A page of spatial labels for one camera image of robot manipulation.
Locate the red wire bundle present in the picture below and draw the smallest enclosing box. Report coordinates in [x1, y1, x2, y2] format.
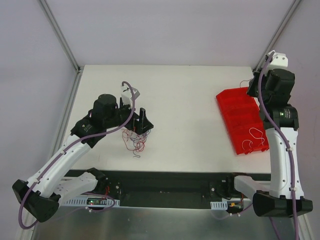
[121, 128, 152, 153]

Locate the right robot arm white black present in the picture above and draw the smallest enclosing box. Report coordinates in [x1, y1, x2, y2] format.
[225, 68, 313, 218]

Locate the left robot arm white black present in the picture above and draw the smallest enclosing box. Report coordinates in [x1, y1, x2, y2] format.
[12, 94, 154, 229]

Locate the red plastic compartment bin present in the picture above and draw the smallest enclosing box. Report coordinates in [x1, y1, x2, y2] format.
[216, 87, 269, 155]

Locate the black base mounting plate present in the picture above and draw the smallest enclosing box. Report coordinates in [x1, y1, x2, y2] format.
[76, 170, 253, 208]

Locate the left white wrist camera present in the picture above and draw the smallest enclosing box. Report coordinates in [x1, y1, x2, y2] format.
[121, 85, 140, 106]

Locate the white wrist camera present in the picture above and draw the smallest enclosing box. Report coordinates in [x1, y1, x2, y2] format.
[265, 50, 289, 70]
[121, 85, 140, 106]

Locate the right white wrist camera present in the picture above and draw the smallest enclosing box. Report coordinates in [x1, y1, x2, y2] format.
[265, 50, 289, 70]

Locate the left white cable duct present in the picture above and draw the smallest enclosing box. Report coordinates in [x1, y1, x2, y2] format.
[60, 196, 120, 208]

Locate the white cable duct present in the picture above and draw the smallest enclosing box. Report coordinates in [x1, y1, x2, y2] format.
[210, 201, 228, 211]
[60, 196, 120, 208]

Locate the right white cable duct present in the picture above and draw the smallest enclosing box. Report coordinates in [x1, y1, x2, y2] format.
[210, 201, 228, 211]

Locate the left aluminium frame post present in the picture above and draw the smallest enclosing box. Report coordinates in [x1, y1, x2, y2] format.
[37, 0, 81, 74]

